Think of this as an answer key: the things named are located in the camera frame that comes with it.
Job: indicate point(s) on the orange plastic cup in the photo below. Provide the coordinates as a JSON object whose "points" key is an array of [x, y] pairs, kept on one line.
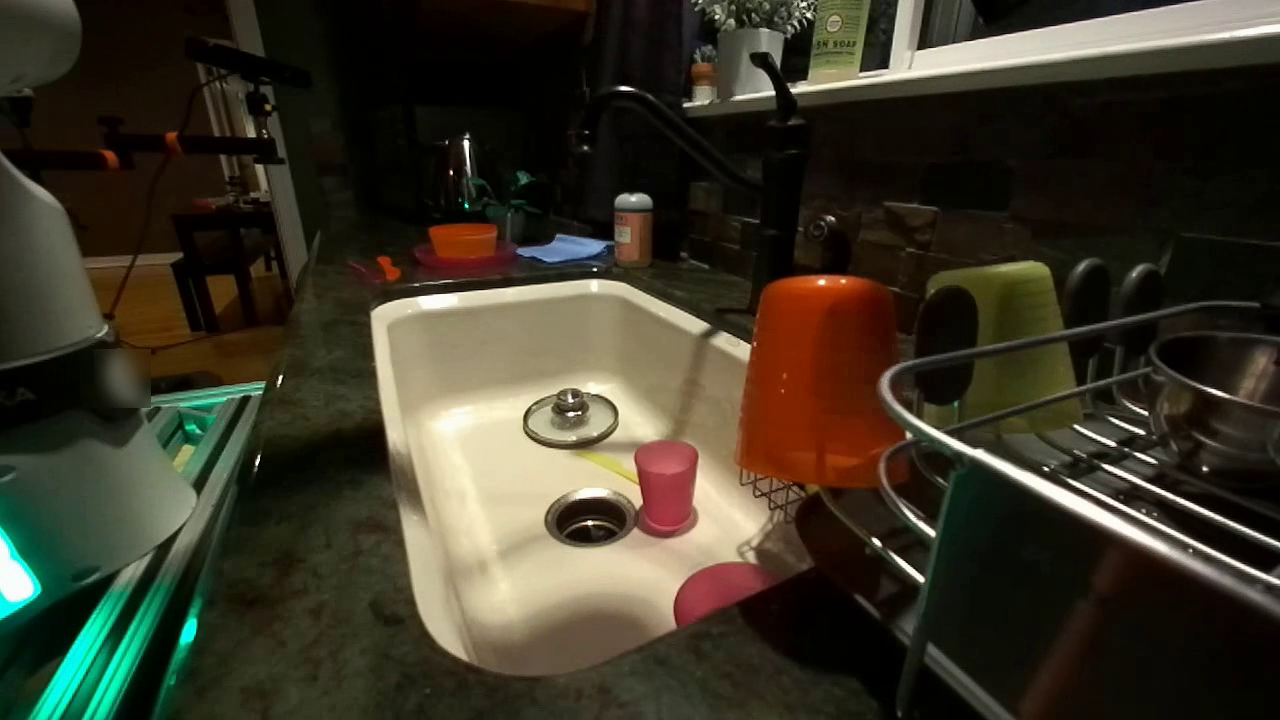
{"points": [[823, 380]]}

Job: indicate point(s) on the metal sink drain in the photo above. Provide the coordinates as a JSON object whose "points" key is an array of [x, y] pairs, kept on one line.
{"points": [[589, 519]]}

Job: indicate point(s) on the black tripod stand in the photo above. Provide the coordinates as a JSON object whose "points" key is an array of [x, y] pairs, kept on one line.
{"points": [[201, 134]]}

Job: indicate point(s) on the white kitchen sink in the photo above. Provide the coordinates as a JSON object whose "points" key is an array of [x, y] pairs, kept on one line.
{"points": [[464, 533]]}

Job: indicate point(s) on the green lit robot stand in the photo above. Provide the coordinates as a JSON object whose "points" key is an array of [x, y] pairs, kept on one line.
{"points": [[123, 587]]}

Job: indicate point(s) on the gray dishrack utensil box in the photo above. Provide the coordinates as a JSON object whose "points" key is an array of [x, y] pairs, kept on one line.
{"points": [[1001, 587]]}

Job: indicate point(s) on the white windowsill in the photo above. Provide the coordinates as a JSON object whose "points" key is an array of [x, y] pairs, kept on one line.
{"points": [[1066, 60]]}

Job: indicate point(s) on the stainless steel bowl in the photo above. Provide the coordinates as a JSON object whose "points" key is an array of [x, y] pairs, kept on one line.
{"points": [[1220, 384]]}

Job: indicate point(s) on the pink plastic cup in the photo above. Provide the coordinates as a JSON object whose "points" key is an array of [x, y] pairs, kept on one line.
{"points": [[664, 487]]}

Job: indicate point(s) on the dark wooden stool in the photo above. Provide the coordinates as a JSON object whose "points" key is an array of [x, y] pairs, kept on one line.
{"points": [[224, 261]]}

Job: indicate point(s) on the red plate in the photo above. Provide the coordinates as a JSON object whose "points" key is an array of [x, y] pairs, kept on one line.
{"points": [[462, 261]]}

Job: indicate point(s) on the blue dish cloth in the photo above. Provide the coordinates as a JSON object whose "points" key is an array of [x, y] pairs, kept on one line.
{"points": [[563, 248]]}

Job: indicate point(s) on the dark bronze faucet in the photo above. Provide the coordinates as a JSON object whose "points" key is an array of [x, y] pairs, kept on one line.
{"points": [[781, 173]]}

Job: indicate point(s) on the yellow plastic cup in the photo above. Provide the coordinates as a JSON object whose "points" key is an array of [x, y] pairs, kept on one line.
{"points": [[1015, 341]]}

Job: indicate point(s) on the potted plant white pot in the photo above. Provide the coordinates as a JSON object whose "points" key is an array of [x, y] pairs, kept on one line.
{"points": [[759, 35]]}

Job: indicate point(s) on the yellow plastic utensil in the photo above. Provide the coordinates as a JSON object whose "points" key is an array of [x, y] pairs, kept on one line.
{"points": [[608, 465]]}

